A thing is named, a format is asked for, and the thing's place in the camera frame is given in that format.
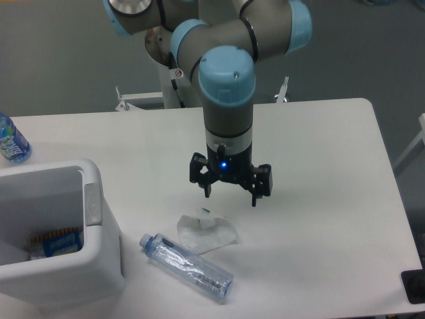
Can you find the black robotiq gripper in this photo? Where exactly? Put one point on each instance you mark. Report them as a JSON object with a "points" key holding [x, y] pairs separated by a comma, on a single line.
{"points": [[236, 169]]}

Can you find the white plastic wrapper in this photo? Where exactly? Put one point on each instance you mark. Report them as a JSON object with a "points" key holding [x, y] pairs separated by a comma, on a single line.
{"points": [[204, 230]]}

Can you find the clear plastic bottle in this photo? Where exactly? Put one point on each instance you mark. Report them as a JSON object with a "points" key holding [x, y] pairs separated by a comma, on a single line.
{"points": [[205, 276]]}

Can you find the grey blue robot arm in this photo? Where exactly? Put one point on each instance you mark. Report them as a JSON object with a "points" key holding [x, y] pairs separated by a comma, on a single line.
{"points": [[219, 63]]}

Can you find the white trash can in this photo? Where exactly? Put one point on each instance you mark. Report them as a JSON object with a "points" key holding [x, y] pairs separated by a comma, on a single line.
{"points": [[40, 198]]}

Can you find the blue snack packet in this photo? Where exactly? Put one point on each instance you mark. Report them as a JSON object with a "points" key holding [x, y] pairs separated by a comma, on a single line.
{"points": [[55, 243]]}

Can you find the black clamp at table edge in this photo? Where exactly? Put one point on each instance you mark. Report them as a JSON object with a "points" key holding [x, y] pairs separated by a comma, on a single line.
{"points": [[413, 281]]}

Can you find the blue labelled water bottle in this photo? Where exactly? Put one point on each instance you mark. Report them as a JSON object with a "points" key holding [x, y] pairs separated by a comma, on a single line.
{"points": [[14, 146]]}

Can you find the white pedestal foot bracket right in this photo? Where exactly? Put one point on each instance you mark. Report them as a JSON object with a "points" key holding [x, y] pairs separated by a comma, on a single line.
{"points": [[282, 95]]}

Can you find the white pedestal foot bracket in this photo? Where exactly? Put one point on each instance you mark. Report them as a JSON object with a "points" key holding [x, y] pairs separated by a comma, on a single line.
{"points": [[139, 101], [282, 95]]}

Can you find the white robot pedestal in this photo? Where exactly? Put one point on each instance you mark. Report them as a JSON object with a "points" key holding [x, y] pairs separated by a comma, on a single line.
{"points": [[175, 85]]}

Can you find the white frame at right edge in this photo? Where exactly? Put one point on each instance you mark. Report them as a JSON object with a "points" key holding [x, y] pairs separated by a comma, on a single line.
{"points": [[411, 151]]}

